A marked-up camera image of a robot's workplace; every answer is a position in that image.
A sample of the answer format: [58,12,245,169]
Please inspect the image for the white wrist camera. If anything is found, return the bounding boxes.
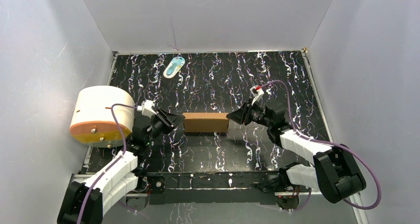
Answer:
[136,100,157,118]
[250,85,264,105]

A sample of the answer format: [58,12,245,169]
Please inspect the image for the brown cardboard box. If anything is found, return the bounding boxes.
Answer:
[183,112,229,133]

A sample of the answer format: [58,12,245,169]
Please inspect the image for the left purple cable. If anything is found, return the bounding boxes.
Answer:
[75,104,140,224]

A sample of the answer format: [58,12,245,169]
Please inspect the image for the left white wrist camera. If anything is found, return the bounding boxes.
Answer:
[136,100,157,118]

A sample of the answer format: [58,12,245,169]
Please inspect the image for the blue white blister package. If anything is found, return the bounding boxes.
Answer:
[163,56,185,79]

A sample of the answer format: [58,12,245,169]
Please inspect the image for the purple cable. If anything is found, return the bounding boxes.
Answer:
[75,104,140,224]
[259,80,383,213]

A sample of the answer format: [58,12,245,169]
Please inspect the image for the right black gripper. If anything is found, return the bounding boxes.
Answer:
[226,99,272,128]

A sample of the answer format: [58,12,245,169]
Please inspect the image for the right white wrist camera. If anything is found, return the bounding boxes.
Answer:
[250,85,264,105]

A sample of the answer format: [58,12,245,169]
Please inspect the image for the aluminium front rail frame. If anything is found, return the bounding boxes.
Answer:
[57,171,370,224]

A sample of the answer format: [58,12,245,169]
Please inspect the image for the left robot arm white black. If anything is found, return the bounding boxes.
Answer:
[57,109,185,224]

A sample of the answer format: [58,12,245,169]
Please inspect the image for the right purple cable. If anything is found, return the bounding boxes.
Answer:
[259,80,383,213]

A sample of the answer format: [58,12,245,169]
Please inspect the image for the white orange round container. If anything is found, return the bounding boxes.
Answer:
[69,85,135,148]

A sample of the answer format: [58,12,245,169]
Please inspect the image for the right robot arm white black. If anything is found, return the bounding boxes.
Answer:
[226,102,366,203]

